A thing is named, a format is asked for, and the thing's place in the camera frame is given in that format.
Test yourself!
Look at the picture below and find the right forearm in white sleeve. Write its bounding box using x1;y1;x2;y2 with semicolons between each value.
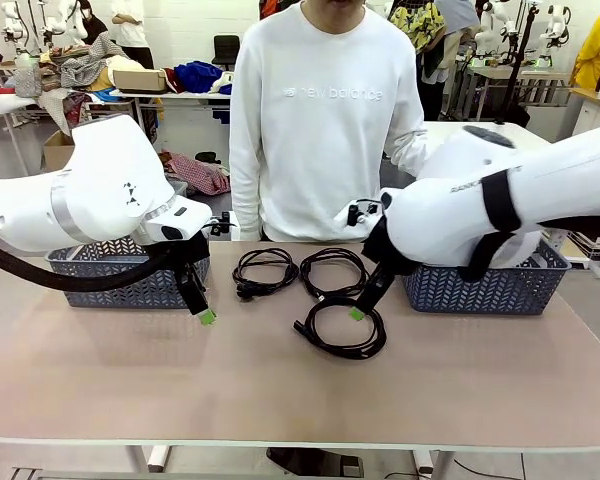
228;159;264;242

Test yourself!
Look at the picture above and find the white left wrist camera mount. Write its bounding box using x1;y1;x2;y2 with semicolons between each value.
210;210;242;242

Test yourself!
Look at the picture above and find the long white table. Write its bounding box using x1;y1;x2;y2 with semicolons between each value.
107;88;234;146

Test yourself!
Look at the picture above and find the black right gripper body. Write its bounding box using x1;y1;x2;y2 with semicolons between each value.
362;218;416;277

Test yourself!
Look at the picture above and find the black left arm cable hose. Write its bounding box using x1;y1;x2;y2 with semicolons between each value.
0;234;181;293

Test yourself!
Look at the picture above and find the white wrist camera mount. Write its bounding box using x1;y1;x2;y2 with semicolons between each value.
333;197;387;232
210;210;242;242

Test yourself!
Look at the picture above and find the white cabinet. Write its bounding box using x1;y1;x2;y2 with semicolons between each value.
565;88;600;141

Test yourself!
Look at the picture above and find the white and yellow cloth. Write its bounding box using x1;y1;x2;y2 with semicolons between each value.
208;69;236;95

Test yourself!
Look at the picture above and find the mixed clothes pile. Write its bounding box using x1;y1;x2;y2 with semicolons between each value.
12;35;134;124

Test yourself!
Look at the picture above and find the open cardboard box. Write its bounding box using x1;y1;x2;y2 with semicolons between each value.
42;130;77;172

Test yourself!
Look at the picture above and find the small white table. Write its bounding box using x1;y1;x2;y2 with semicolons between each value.
0;92;49;176

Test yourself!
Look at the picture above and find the black smooth power cable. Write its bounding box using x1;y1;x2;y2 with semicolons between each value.
231;247;300;301

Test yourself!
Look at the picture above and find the large white table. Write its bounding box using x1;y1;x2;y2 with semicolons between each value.
422;121;551;151

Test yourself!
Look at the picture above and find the black thick cable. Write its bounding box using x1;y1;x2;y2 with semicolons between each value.
292;296;388;361

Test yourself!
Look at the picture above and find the white table leg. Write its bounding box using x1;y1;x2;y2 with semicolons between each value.
410;448;454;480
124;443;174;474

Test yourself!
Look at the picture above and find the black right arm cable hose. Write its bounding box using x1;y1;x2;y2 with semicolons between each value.
459;169;600;282

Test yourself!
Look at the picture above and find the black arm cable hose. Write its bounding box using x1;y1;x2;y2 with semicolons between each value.
459;169;600;282
0;234;181;293

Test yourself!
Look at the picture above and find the person in white sweatshirt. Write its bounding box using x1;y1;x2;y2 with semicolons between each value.
228;0;429;244

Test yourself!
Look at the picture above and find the white wire rack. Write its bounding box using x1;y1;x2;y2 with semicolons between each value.
554;227;600;281

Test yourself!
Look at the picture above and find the person in white t-shirt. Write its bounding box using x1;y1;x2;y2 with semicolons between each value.
110;0;155;70

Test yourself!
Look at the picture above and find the red plaid cloth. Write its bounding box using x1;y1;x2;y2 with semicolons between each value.
159;151;231;197

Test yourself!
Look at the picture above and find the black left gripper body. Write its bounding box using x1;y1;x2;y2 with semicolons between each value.
172;235;211;277

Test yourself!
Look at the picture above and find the grey-blue plastic basket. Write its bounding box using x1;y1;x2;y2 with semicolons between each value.
45;237;212;310
401;238;573;317

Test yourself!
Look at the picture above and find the black tripod stand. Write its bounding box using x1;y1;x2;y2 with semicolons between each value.
494;0;541;126

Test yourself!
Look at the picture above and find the left forearm in white sleeve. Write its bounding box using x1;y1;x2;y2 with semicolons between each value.
382;127;429;176

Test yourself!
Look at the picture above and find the blue cloth pile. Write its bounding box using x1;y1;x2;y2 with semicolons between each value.
173;60;225;94

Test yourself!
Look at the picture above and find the black braided USB cable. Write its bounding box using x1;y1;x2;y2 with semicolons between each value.
298;246;372;303

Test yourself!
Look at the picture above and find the black office chair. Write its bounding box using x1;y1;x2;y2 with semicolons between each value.
211;34;242;69

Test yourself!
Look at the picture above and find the person in yellow patterned shirt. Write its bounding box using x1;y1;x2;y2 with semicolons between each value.
387;0;449;121

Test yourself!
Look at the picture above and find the white robot bench table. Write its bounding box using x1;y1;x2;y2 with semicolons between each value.
462;63;571;121

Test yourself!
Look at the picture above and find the person in black clothes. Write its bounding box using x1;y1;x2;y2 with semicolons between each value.
77;0;109;44

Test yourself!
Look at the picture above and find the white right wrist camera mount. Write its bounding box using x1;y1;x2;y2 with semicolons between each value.
333;197;387;232

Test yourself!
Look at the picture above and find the closed flat cardboard box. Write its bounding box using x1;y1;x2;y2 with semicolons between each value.
112;68;169;94

